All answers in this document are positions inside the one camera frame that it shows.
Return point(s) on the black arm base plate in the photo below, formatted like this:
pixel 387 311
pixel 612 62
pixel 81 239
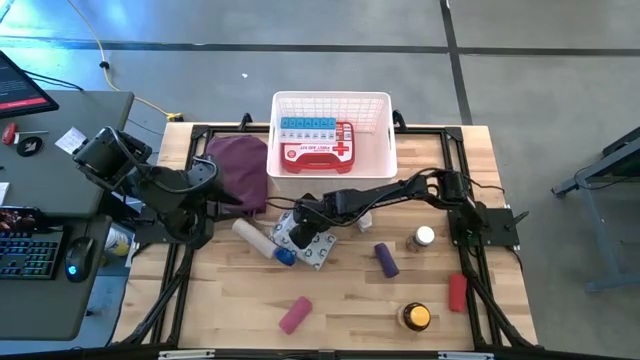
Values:
pixel 492 227

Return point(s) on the white paper note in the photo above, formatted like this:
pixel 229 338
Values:
pixel 70 140

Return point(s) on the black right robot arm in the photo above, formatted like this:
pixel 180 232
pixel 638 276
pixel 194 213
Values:
pixel 395 192

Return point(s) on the white perforated plastic basket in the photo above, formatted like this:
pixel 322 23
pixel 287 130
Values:
pixel 375 150

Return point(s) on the red bandage roll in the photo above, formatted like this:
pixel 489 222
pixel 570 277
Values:
pixel 457 292

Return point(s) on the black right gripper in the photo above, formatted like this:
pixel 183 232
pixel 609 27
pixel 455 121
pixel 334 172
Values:
pixel 310 215

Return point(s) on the brown bottle with yellow cap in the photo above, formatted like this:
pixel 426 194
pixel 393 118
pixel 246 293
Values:
pixel 416 316

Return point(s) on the black metal table frame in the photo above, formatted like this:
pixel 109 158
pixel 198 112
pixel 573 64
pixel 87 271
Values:
pixel 425 131

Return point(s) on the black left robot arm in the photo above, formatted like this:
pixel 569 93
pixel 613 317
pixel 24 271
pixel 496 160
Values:
pixel 155 190

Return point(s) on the blue and white pill organizer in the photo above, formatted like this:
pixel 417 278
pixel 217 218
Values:
pixel 307 129

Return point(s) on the purple bandage roll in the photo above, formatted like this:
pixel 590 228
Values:
pixel 386 260

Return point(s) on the black round disc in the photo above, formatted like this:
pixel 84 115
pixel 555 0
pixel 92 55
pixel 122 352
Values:
pixel 30 146

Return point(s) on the purple cloth bag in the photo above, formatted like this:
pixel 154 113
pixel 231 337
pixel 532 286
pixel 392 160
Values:
pixel 245 170

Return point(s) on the white and yellow can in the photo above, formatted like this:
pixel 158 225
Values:
pixel 117 242

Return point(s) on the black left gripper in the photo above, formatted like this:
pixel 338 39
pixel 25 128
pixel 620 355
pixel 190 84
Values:
pixel 205 185

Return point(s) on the black smartphone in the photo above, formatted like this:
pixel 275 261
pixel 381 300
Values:
pixel 17 219

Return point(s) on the red first aid kit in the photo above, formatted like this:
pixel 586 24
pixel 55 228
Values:
pixel 320 155

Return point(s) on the black computer monitor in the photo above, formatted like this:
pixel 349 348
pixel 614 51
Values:
pixel 20 85

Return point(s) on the backlit black keyboard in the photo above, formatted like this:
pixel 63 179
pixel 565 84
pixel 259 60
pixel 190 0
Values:
pixel 27 255

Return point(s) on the blue oval container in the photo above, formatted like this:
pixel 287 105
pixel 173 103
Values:
pixel 285 257

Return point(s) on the grey desk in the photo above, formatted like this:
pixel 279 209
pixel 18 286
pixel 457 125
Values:
pixel 45 310

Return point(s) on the pink bandage roll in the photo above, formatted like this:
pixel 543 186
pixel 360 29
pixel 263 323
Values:
pixel 295 315

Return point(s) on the black computer mouse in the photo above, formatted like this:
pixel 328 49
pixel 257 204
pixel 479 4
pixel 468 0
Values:
pixel 78 260

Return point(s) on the white patterned supply pack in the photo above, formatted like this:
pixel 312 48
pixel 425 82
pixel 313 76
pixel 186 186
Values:
pixel 322 247

